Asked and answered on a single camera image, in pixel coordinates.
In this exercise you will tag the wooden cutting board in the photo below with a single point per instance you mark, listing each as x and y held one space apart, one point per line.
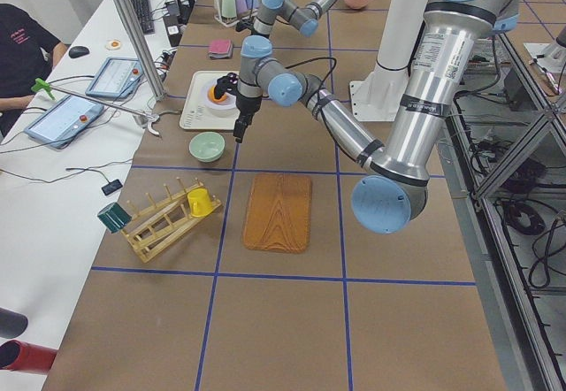
278 213

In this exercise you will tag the black computer mouse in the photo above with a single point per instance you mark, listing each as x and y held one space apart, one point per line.
78 51

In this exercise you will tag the purple cup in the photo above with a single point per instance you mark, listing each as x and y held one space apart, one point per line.
241 6

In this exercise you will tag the green cup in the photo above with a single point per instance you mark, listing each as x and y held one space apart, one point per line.
228 10

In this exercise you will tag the teach pendant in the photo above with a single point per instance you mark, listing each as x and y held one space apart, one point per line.
116 79
61 123

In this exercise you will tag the lower teach pendant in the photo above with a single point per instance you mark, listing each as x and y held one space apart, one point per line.
61 123

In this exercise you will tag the yellow mug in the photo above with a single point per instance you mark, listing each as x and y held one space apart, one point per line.
199 201

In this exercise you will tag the person in black shirt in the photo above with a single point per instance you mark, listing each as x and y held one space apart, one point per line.
28 51

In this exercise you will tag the dark green mug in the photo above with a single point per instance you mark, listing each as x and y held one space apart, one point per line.
114 217

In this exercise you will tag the black keyboard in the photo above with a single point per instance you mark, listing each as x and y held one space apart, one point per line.
143 14

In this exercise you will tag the aluminium frame post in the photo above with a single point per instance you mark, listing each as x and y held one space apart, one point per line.
134 31

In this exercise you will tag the upper teach pendant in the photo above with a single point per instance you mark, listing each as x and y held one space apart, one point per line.
116 79

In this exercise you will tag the white wire cup rack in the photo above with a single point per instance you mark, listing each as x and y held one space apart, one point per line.
247 14

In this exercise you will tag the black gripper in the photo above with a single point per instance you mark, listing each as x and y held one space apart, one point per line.
247 105
256 31

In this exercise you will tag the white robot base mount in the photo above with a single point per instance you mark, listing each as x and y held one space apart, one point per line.
378 96

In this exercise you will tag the orange fruit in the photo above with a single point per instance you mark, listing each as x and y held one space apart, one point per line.
215 95

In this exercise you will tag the green bowl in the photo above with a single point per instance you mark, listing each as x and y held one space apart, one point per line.
207 146

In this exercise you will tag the pink cloth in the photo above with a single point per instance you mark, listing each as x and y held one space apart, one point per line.
221 45

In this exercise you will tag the grey metal claw tool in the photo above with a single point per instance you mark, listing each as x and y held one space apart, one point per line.
147 120

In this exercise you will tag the grey cloth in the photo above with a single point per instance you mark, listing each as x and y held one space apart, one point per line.
220 55

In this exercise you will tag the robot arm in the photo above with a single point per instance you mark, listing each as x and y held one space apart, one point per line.
303 18
395 189

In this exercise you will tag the wooden dish rack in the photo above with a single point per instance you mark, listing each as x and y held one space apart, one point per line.
157 227

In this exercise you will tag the cream bear tray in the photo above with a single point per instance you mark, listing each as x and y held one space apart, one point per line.
200 112

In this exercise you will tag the red cylinder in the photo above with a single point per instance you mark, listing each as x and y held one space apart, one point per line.
20 356

